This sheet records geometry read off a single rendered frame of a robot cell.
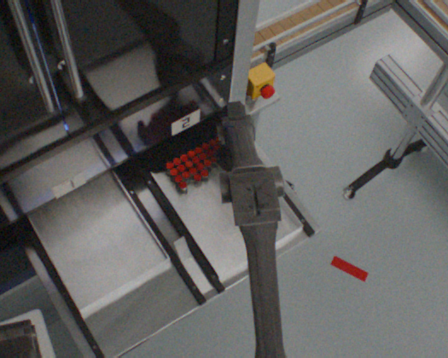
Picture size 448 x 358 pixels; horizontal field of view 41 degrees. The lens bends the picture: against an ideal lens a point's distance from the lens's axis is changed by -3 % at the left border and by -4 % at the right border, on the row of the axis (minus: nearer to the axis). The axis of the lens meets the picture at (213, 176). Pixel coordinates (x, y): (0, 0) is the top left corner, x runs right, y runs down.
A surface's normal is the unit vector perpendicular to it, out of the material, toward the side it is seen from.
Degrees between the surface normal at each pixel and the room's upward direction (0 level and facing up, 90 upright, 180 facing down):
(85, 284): 0
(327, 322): 0
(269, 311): 42
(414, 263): 0
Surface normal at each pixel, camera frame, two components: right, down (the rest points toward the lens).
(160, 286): 0.04, -0.44
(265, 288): 0.02, 0.27
